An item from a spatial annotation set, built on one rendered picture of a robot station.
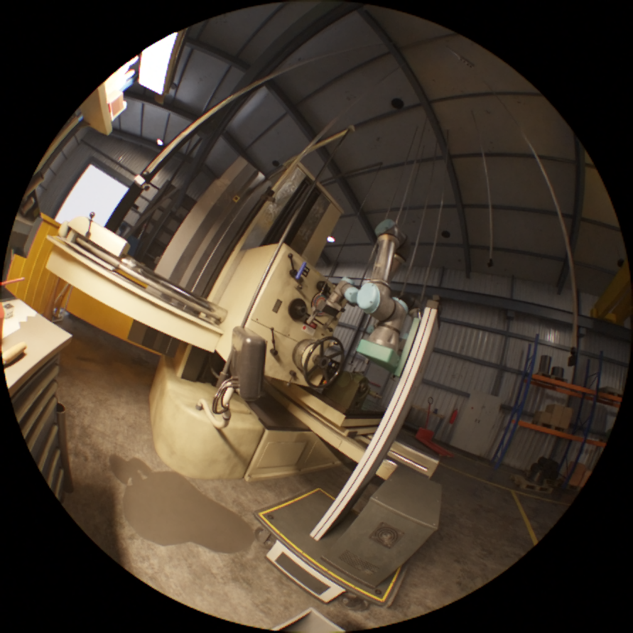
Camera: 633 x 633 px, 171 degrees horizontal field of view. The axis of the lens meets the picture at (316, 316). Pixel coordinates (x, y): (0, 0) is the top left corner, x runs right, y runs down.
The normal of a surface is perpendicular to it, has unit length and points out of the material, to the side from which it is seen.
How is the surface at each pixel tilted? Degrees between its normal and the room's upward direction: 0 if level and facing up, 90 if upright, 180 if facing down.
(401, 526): 90
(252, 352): 90
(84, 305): 90
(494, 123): 169
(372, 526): 90
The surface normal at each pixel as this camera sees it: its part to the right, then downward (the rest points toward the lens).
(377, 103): -0.52, 0.81
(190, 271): 0.67, 0.18
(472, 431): -0.62, -0.39
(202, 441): 0.42, 0.04
